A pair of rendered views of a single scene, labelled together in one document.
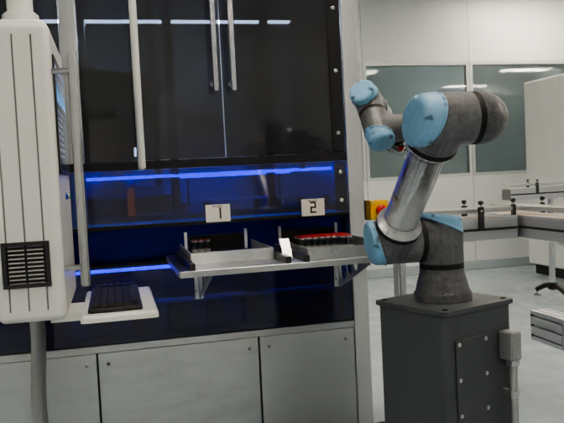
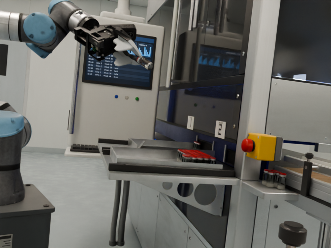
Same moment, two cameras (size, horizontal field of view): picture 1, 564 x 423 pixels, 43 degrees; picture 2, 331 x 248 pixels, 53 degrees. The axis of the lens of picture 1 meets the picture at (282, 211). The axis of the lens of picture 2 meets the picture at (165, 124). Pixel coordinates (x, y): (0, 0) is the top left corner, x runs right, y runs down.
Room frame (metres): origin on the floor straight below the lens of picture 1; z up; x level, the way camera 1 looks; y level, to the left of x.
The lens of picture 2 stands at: (2.31, -1.31, 1.08)
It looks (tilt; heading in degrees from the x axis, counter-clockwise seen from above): 3 degrees down; 89
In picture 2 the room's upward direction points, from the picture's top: 6 degrees clockwise
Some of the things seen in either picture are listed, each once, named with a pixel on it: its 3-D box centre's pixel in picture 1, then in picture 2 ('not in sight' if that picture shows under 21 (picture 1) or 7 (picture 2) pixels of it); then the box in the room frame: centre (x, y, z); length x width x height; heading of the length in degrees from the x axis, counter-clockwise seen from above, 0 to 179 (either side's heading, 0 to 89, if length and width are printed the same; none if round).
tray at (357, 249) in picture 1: (332, 246); (162, 159); (2.33, -0.16, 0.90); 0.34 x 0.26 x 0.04; 13
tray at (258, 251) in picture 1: (224, 251); (169, 147); (2.36, 0.20, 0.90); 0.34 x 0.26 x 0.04; 14
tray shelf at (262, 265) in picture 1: (279, 257); (162, 159); (2.33, 0.02, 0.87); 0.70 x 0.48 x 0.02; 104
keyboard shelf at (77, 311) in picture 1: (105, 305); (108, 153); (2.04, 0.52, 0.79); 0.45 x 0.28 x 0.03; 13
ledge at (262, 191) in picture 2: not in sight; (273, 190); (2.66, -0.35, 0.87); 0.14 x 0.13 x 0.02; 14
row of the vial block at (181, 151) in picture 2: (324, 242); (186, 159); (2.42, -0.14, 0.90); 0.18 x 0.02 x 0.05; 103
